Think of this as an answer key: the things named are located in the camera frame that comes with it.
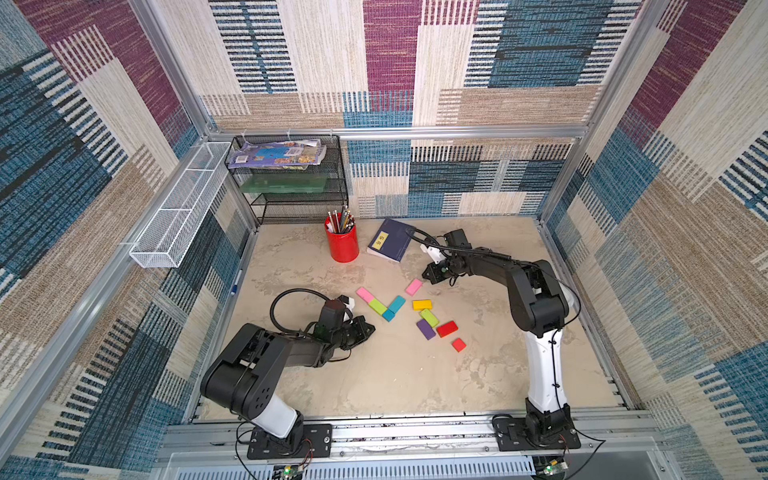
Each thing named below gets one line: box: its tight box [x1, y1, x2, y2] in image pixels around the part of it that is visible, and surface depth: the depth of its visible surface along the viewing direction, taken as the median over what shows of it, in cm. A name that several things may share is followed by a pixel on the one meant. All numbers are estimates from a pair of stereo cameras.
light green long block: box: [369, 298, 388, 316], surface depth 98 cm
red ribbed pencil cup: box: [325, 212, 359, 263], surface depth 104 cm
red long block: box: [436, 320, 459, 338], surface depth 94 cm
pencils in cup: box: [326, 205, 356, 234], surface depth 104 cm
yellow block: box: [412, 299, 433, 311], surface depth 98 cm
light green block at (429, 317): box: [420, 308, 440, 328], surface depth 96 cm
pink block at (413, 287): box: [405, 278, 423, 297], surface depth 103 cm
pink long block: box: [356, 287, 375, 303], surface depth 101 cm
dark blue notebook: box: [366, 218, 412, 263], surface depth 114 cm
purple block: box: [416, 318, 437, 341], surface depth 93 cm
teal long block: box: [388, 295, 406, 314], surface depth 99 cm
